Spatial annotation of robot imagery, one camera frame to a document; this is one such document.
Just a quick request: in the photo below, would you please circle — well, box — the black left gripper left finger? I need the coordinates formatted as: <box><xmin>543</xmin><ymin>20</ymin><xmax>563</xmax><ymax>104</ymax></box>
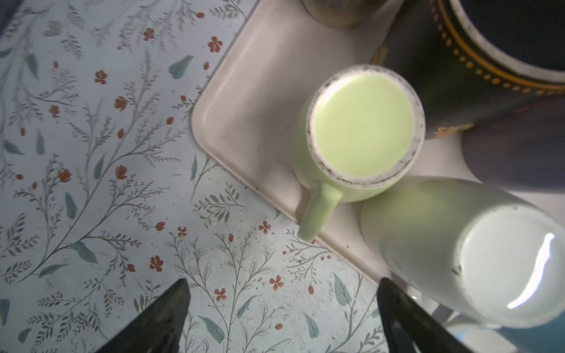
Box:
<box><xmin>97</xmin><ymin>279</ymin><xmax>191</xmax><ymax>353</ymax></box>

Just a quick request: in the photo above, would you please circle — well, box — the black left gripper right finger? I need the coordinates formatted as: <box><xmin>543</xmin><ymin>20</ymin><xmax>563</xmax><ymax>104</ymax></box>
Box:
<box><xmin>377</xmin><ymin>277</ymin><xmax>471</xmax><ymax>353</ymax></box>

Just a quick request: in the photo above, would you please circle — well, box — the white ceramic mug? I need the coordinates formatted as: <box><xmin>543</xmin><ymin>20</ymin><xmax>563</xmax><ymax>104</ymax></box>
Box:
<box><xmin>360</xmin><ymin>176</ymin><xmax>564</xmax><ymax>328</ymax></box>

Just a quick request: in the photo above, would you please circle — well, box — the light green mug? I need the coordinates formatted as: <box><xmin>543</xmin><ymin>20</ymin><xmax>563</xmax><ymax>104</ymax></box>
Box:
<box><xmin>291</xmin><ymin>65</ymin><xmax>426</xmax><ymax>241</ymax></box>

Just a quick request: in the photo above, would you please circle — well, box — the black floral mug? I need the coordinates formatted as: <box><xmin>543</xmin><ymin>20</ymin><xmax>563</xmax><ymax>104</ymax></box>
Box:
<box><xmin>372</xmin><ymin>0</ymin><xmax>564</xmax><ymax>138</ymax></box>

